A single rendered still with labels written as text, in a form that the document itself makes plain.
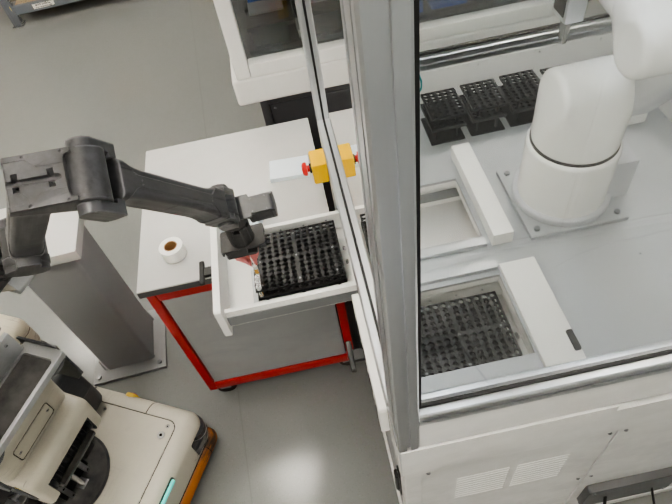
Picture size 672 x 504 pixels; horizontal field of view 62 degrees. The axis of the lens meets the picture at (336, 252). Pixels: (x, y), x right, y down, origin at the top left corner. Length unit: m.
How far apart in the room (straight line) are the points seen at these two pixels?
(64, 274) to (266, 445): 0.92
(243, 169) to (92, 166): 1.10
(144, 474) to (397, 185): 1.58
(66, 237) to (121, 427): 0.65
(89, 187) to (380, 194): 0.44
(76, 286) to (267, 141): 0.81
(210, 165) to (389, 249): 1.42
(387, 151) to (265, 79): 1.57
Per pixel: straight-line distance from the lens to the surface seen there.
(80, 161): 0.83
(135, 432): 2.02
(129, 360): 2.46
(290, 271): 1.37
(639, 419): 1.31
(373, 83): 0.43
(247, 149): 1.95
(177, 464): 1.95
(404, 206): 0.52
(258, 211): 1.18
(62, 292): 2.10
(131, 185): 0.87
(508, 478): 1.48
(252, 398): 2.25
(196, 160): 1.97
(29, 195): 0.83
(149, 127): 3.57
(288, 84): 2.04
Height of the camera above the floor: 1.98
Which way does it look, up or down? 51 degrees down
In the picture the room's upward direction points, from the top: 11 degrees counter-clockwise
